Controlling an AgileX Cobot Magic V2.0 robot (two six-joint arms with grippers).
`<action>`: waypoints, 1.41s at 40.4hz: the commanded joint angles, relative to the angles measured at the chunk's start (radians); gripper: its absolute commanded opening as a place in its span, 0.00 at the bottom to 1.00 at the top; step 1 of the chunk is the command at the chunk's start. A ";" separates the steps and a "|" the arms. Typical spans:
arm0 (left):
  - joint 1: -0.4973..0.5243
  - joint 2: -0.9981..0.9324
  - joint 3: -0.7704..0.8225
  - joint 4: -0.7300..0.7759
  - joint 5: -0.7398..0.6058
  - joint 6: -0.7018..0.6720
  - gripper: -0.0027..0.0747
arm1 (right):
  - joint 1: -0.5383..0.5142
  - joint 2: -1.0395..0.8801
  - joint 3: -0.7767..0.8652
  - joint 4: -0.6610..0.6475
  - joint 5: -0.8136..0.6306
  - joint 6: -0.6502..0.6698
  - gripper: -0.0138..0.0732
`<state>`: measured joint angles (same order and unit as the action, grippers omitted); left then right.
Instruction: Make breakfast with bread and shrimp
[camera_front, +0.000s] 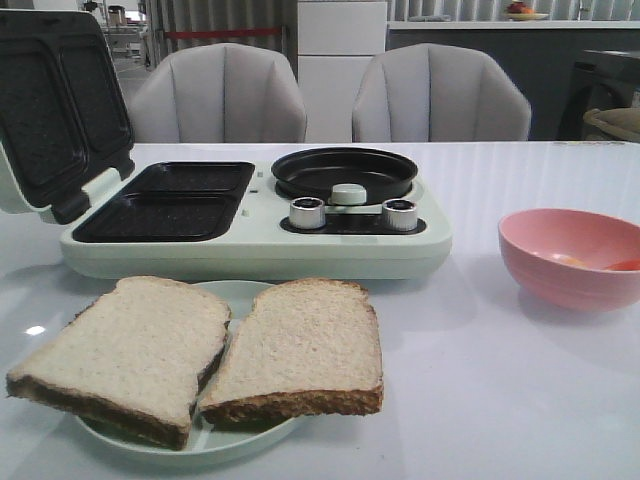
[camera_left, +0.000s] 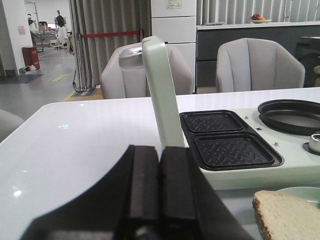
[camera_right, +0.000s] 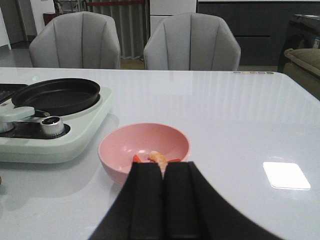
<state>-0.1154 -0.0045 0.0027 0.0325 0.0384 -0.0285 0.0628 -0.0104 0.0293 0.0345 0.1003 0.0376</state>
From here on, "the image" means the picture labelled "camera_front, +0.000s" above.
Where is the grey upholstered chair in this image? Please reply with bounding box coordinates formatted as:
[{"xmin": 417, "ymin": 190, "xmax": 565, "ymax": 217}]
[
  {"xmin": 352, "ymin": 43, "xmax": 532, "ymax": 143},
  {"xmin": 128, "ymin": 43, "xmax": 307, "ymax": 143}
]

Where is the mint green round plate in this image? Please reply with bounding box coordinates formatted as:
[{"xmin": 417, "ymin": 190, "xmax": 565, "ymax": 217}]
[{"xmin": 76, "ymin": 280, "xmax": 308, "ymax": 468}]

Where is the right grey upholstered chair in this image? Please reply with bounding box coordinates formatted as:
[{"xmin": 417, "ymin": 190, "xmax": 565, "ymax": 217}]
[{"xmin": 352, "ymin": 43, "xmax": 532, "ymax": 143}]

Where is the red barrier tape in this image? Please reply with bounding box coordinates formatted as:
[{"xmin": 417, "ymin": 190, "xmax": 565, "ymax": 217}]
[{"xmin": 163, "ymin": 27, "xmax": 283, "ymax": 40}]

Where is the breakfast maker hinged lid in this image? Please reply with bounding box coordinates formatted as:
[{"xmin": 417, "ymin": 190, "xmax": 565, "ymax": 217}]
[{"xmin": 1, "ymin": 9, "xmax": 134, "ymax": 224}]

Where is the silver control knob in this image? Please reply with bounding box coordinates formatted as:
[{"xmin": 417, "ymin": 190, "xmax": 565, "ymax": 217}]
[
  {"xmin": 288, "ymin": 196, "xmax": 326, "ymax": 230},
  {"xmin": 381, "ymin": 198, "xmax": 419, "ymax": 232}
]

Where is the pink bowl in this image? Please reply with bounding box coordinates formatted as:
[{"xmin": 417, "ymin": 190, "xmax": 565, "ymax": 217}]
[{"xmin": 498, "ymin": 208, "xmax": 639, "ymax": 312}]

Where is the beige cushioned seat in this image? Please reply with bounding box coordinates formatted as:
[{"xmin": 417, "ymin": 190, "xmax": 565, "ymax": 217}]
[{"xmin": 583, "ymin": 107, "xmax": 639, "ymax": 143}]

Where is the left silver control knob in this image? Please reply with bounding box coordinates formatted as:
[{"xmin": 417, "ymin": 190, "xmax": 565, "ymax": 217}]
[{"xmin": 288, "ymin": 196, "xmax": 326, "ymax": 230}]

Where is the black round frying pan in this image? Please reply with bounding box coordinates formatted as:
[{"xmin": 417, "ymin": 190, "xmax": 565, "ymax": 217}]
[{"xmin": 271, "ymin": 146, "xmax": 418, "ymax": 205}]

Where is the right silver control knob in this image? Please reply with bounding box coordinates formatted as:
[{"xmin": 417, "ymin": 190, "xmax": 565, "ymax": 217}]
[{"xmin": 381, "ymin": 198, "xmax": 419, "ymax": 232}]

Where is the grey counter with white top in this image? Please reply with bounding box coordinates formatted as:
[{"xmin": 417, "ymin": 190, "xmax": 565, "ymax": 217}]
[{"xmin": 387, "ymin": 20, "xmax": 639, "ymax": 140}]

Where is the bread slice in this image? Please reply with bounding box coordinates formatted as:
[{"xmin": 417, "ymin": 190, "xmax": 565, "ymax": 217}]
[
  {"xmin": 6, "ymin": 276, "xmax": 231, "ymax": 450},
  {"xmin": 199, "ymin": 278, "xmax": 384, "ymax": 423}
]

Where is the white cabinet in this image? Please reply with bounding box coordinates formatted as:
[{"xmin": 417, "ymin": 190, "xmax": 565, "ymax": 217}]
[{"xmin": 297, "ymin": 1, "xmax": 387, "ymax": 143}]

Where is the orange cooked shrimp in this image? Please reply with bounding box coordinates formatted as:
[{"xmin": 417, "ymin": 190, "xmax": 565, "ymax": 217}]
[{"xmin": 605, "ymin": 258, "xmax": 640, "ymax": 271}]

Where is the left grey upholstered chair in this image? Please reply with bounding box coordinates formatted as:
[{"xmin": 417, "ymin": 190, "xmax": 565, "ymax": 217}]
[{"xmin": 128, "ymin": 43, "xmax": 307, "ymax": 143}]

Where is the fruit plate on counter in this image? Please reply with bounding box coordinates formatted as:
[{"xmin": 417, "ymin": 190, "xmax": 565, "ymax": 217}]
[{"xmin": 504, "ymin": 1, "xmax": 549, "ymax": 21}]

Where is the mint green breakfast maker base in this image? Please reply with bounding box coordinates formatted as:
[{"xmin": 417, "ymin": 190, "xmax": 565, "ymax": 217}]
[{"xmin": 60, "ymin": 161, "xmax": 452, "ymax": 281}]

